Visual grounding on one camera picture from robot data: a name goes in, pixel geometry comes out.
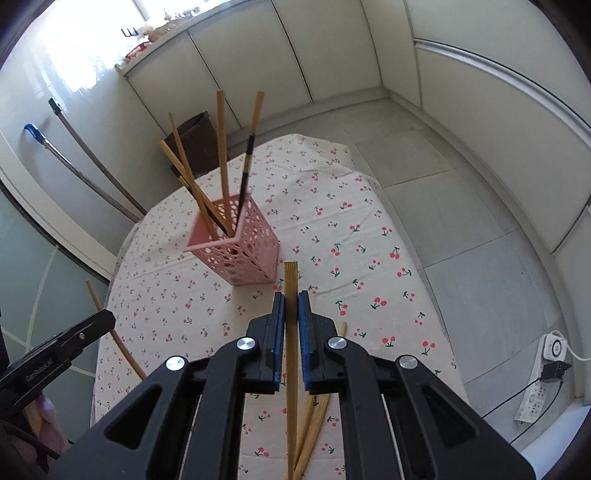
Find black chopstick gold band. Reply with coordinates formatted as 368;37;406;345
236;91;264;223

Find light wooden chopstick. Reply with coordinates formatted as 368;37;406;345
215;90;233;238

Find white kitchen cabinets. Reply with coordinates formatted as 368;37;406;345
115;0;591;296

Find person's left hand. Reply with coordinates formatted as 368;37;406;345
23;394;69;455

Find cherry print tablecloth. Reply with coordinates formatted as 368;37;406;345
90;133;470;480

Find black power adapter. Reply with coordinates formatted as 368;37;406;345
540;361;572;383

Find white power strip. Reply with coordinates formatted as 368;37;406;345
514;331;568;424

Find pink perforated utensil basket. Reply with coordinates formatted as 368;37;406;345
184;192;280;286

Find dark brown trash bin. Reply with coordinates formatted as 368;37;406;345
177;112;218;178

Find woven basket on counter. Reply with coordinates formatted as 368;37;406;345
145;22;178;42

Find black cable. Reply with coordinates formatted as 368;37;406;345
482;375;565;445

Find metal mop handle blue tip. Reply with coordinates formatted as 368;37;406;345
24;123;139;223

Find metal mop handle dark tip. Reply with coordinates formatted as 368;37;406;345
48;98;147;215

